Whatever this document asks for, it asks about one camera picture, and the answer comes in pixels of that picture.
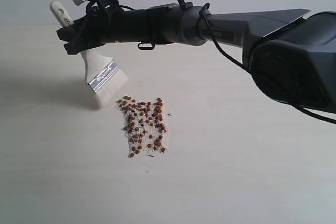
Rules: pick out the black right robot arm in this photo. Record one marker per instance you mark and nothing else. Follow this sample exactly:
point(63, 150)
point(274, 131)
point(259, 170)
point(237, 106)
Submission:
point(290, 52)

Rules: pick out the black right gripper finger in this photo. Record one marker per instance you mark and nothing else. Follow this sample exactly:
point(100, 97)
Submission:
point(75, 46)
point(74, 32)

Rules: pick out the white wooden paintbrush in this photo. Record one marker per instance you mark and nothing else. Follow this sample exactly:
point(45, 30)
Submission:
point(103, 76)

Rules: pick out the pile of white grains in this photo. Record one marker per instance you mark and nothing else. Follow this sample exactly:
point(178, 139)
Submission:
point(144, 125)

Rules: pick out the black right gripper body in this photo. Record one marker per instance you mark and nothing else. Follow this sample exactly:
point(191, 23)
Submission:
point(117, 26)

